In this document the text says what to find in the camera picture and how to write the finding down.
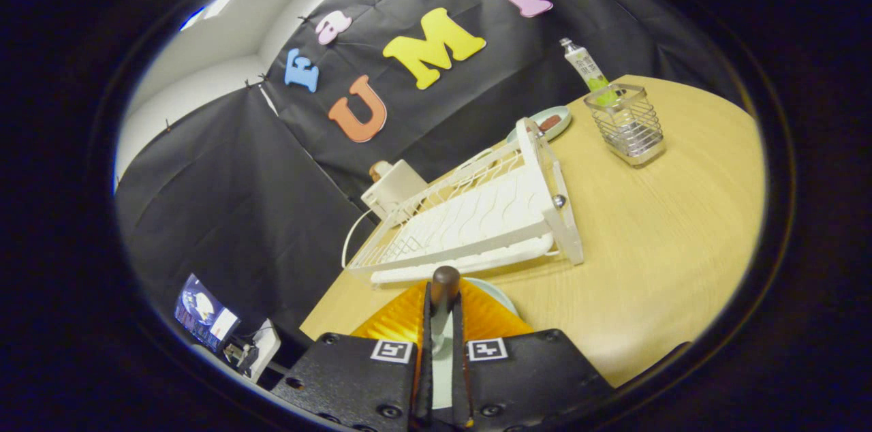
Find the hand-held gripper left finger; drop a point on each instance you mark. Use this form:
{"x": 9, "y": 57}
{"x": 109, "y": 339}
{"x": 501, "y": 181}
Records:
{"x": 347, "y": 381}

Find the green label drink bottle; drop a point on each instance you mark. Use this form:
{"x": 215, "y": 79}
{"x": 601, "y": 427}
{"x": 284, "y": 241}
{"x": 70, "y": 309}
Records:
{"x": 582, "y": 64}

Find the pale green food plate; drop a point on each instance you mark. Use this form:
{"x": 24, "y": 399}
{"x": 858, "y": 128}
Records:
{"x": 562, "y": 113}

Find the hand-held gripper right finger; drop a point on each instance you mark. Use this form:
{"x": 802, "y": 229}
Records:
{"x": 538, "y": 377}

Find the reddish brown food piece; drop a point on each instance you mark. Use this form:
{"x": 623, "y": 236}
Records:
{"x": 550, "y": 122}

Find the brown bread slice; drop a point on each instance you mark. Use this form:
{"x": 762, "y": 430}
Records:
{"x": 378, "y": 170}

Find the white desk device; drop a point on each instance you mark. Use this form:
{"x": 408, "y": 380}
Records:
{"x": 266, "y": 350}

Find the white toaster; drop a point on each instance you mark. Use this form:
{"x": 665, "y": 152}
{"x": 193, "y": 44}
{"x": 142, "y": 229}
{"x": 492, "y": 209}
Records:
{"x": 398, "y": 187}

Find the computer monitor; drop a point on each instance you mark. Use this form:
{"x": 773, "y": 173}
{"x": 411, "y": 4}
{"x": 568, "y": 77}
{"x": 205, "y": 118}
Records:
{"x": 204, "y": 313}

